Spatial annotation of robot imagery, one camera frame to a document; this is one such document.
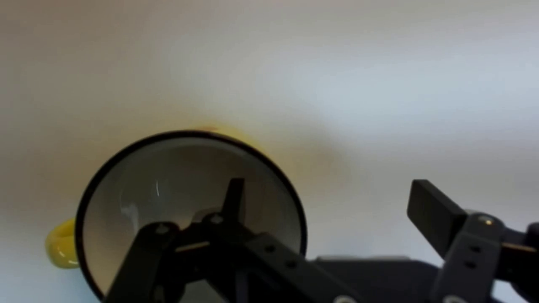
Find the yellow enamel cup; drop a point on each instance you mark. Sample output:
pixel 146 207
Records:
pixel 168 195

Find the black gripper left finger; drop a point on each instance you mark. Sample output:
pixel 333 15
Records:
pixel 224 252

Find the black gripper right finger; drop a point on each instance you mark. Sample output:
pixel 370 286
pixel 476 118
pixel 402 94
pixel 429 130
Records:
pixel 465 241

